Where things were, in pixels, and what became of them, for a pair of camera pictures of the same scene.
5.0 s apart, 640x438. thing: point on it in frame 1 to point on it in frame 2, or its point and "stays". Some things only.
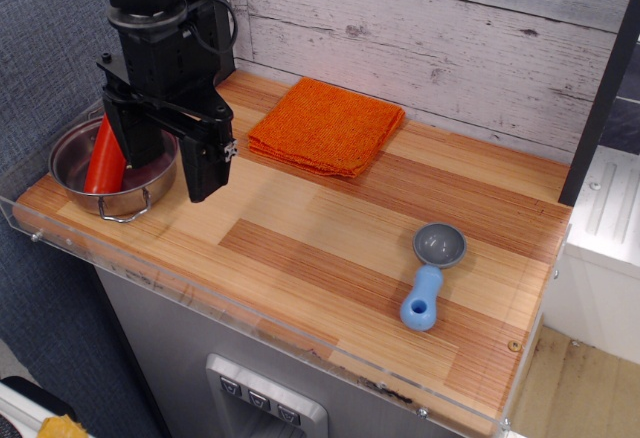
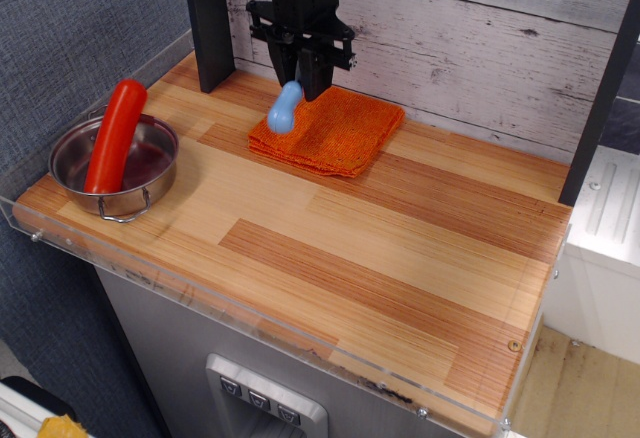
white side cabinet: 596,294 stays
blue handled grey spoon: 436,245 to 281,115
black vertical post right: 601,111 stays
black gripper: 169,74 to 305,32
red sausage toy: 106,168 stays
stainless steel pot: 69,161 stays
